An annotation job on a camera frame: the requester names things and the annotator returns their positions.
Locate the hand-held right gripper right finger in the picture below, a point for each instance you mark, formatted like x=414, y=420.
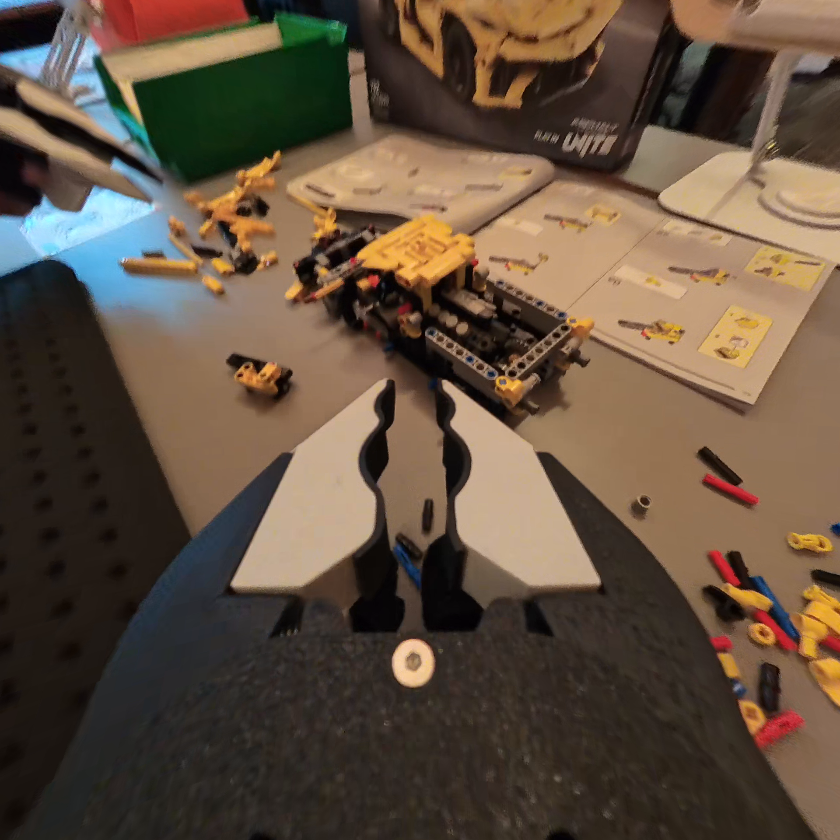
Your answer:
x=525, y=525

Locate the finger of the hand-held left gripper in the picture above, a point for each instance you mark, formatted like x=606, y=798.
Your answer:
x=72, y=167
x=65, y=115

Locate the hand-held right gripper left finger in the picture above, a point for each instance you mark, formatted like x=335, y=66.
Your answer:
x=302, y=525

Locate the small yellow black brick assembly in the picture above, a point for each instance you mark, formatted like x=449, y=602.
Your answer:
x=259, y=375

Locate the pile of small connector pins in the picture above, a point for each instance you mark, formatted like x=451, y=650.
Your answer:
x=728, y=489

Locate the yellow black brick car model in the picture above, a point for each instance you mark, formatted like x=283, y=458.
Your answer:
x=420, y=253

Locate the grey desk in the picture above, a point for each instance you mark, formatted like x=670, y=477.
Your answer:
x=623, y=446

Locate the wooden board on stand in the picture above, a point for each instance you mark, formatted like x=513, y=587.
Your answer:
x=65, y=39

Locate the pile of yellow brick pieces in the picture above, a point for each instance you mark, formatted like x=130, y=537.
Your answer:
x=236, y=200

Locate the green plastic bin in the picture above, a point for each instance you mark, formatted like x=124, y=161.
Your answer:
x=249, y=118

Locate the open instruction booklet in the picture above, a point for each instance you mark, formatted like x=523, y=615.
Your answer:
x=590, y=295

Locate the dark toy car box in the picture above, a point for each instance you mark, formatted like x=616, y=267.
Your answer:
x=420, y=111

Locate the instruction sign on white stand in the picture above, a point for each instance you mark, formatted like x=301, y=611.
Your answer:
x=709, y=190

